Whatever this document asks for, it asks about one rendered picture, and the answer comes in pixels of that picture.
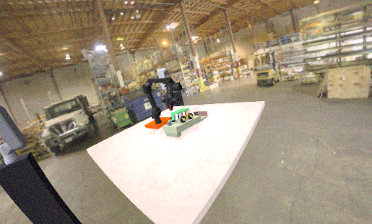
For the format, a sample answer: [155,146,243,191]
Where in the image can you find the green wheeled trolley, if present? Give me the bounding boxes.
[169,108,193,123]

